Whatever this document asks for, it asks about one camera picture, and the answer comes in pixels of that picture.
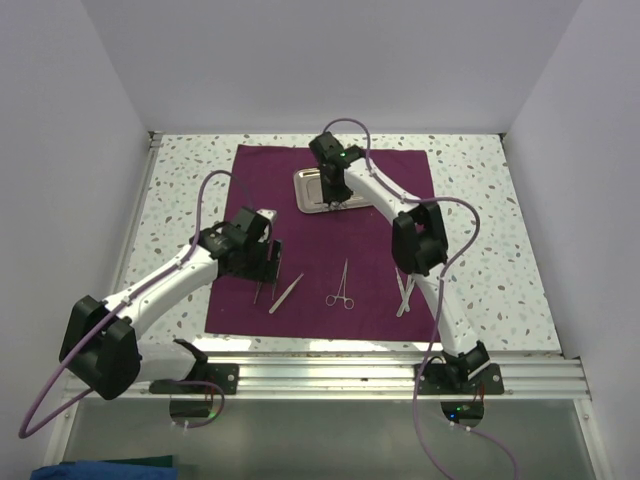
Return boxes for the steel forceps with rings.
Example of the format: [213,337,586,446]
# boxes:
[325,260,355,310]

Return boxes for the green cloth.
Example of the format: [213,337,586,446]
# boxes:
[75,455,174,468]

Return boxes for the blue cloth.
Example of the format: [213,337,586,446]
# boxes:
[30,462,178,480]

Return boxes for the stainless steel instrument tray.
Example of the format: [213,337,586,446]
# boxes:
[293,168,371,214]

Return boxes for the purple surgical cloth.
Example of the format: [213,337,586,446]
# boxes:
[205,145,433,342]

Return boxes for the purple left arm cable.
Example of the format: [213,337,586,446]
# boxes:
[18,171,254,439]

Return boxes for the steel scalpel handle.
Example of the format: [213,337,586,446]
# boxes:
[396,278,415,317]
[394,267,406,301]

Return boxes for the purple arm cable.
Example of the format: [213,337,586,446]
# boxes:
[18,171,254,439]
[323,118,517,480]

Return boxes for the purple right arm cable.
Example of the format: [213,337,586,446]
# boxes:
[323,118,517,480]

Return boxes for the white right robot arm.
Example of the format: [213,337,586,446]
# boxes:
[309,129,491,393]

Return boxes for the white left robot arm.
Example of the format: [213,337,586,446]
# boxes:
[59,207,282,400]

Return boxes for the aluminium mounting rail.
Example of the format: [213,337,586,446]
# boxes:
[144,349,586,400]

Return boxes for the thin pointed steel tweezers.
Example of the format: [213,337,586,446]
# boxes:
[253,257,282,305]

